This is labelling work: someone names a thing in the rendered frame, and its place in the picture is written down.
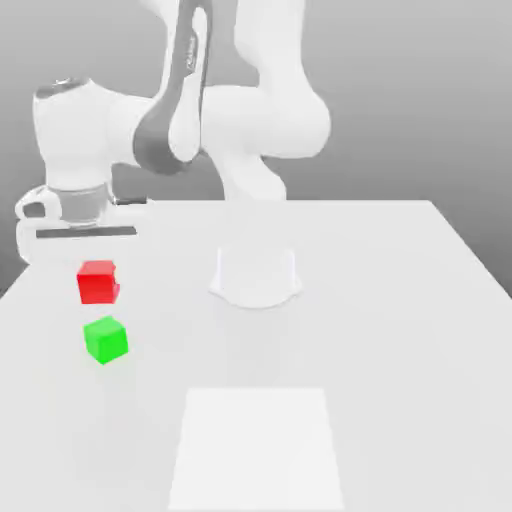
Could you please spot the small green cube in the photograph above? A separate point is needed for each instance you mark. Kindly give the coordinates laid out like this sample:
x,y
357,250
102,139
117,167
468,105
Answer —
x,y
106,340

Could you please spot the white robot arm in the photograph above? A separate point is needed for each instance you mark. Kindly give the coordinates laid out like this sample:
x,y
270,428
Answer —
x,y
248,120

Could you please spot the small red cube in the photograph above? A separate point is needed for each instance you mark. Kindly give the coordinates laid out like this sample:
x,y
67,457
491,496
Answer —
x,y
96,283

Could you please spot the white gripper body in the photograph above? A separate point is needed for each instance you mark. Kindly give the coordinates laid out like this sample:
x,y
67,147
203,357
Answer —
x,y
86,232

